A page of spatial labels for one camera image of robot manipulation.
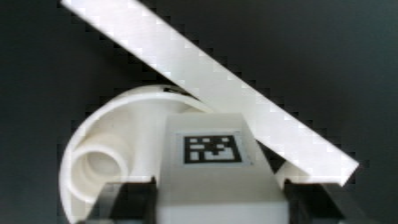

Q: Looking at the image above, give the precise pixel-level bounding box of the white round stool seat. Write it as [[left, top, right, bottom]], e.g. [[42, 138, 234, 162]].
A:
[[58, 85, 234, 224]]

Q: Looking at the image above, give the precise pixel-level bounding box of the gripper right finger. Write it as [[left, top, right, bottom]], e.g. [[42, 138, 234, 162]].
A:
[[282, 180, 368, 224]]

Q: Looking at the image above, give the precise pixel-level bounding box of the white L-shaped fence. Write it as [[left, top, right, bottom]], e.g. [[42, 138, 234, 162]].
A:
[[60, 0, 359, 184]]

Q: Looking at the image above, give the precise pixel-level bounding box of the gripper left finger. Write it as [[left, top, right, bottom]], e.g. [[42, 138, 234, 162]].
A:
[[82, 179, 158, 224]]

